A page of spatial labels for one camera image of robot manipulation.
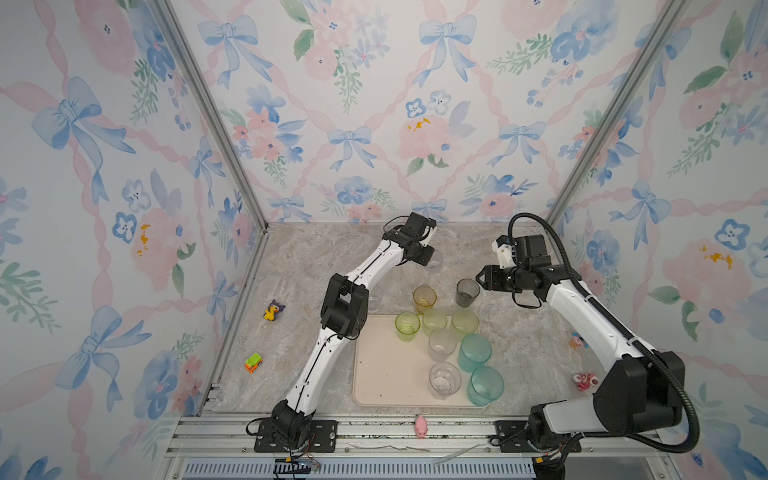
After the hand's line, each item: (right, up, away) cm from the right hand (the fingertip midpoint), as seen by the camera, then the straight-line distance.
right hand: (484, 275), depth 86 cm
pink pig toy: (-19, -37, -11) cm, 43 cm away
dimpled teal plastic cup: (-2, -28, -8) cm, 29 cm away
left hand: (-14, +7, +17) cm, 23 cm away
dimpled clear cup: (-11, +4, +21) cm, 24 cm away
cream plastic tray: (-27, -27, -2) cm, 38 cm away
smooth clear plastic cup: (-12, -28, -4) cm, 31 cm away
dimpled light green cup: (-13, -15, +6) cm, 21 cm away
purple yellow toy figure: (-64, -11, +8) cm, 65 cm away
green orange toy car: (-65, -24, -2) cm, 70 cm away
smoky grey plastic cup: (-2, -6, +12) cm, 14 cm away
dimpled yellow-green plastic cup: (-4, -14, +6) cm, 16 cm away
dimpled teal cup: (-3, -21, -3) cm, 21 cm away
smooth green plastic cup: (-22, -15, +5) cm, 27 cm away
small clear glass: (-32, -9, +11) cm, 35 cm away
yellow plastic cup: (-16, -8, +13) cm, 22 cm away
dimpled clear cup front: (-12, -20, +1) cm, 23 cm away
